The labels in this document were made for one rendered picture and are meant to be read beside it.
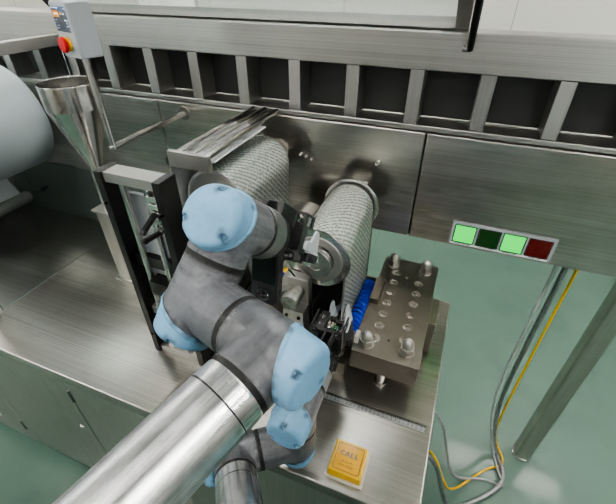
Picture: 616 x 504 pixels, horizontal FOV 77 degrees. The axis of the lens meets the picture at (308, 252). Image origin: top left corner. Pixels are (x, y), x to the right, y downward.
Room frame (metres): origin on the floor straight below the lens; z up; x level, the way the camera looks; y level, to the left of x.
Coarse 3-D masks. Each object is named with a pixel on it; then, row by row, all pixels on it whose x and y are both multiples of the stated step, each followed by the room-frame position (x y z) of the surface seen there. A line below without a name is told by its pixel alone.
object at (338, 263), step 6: (306, 240) 0.68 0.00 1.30; (324, 240) 0.66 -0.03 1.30; (324, 246) 0.66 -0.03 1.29; (330, 246) 0.66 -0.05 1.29; (330, 252) 0.66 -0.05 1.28; (336, 252) 0.65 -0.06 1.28; (336, 258) 0.65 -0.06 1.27; (336, 264) 0.65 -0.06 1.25; (342, 264) 0.65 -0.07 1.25; (336, 270) 0.65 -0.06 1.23; (330, 276) 0.66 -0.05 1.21; (336, 276) 0.65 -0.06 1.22
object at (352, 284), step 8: (368, 232) 0.85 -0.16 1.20; (368, 240) 0.86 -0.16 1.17; (360, 248) 0.78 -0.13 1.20; (368, 248) 0.87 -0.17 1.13; (360, 256) 0.79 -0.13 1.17; (360, 264) 0.79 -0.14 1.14; (352, 272) 0.72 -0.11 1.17; (360, 272) 0.80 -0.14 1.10; (344, 280) 0.66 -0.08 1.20; (352, 280) 0.72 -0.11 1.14; (360, 280) 0.82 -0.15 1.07; (344, 288) 0.66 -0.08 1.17; (352, 288) 0.73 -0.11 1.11; (360, 288) 0.83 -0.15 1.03; (344, 296) 0.66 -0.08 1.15; (352, 296) 0.74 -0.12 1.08; (344, 304) 0.67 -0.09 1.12; (352, 304) 0.75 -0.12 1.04
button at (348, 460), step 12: (336, 444) 0.43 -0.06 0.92; (348, 444) 0.43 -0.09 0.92; (336, 456) 0.41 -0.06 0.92; (348, 456) 0.41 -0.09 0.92; (360, 456) 0.41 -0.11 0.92; (336, 468) 0.38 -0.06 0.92; (348, 468) 0.38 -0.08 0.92; (360, 468) 0.38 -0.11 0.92; (348, 480) 0.36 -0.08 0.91; (360, 480) 0.36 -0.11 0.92
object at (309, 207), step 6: (300, 204) 0.94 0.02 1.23; (306, 204) 0.94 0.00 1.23; (312, 204) 0.94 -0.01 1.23; (300, 210) 0.91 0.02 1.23; (306, 210) 0.91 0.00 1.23; (312, 210) 0.91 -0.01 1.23; (300, 216) 0.88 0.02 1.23; (288, 264) 0.70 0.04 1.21; (282, 282) 0.71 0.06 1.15; (282, 288) 0.71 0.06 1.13
